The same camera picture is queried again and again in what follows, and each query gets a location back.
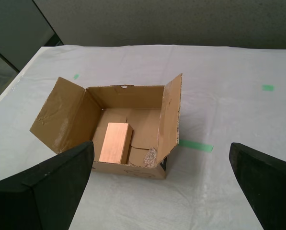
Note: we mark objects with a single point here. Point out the dark side panel frame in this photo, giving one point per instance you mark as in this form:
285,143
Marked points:
5,57

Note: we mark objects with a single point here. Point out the grey fabric partition panel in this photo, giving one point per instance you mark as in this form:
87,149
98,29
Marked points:
169,21

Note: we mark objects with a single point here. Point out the green tape strip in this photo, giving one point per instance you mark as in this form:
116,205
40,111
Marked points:
196,145

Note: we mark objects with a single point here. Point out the speckled pink granite rock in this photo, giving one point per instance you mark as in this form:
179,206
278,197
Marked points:
150,158

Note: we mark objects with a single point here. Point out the smooth grey side panel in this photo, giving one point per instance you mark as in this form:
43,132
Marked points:
15,28

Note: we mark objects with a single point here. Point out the light wooden block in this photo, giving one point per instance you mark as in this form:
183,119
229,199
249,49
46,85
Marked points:
115,143

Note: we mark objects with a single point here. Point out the white plastic table cover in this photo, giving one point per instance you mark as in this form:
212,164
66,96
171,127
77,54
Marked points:
229,115

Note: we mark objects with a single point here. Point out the brown cardboard box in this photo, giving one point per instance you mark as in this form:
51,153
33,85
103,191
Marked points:
68,117

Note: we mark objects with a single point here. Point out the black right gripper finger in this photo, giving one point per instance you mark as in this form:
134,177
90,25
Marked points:
272,189
37,196

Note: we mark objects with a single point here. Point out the small green tape piece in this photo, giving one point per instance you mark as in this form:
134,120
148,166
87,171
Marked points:
268,88
76,76

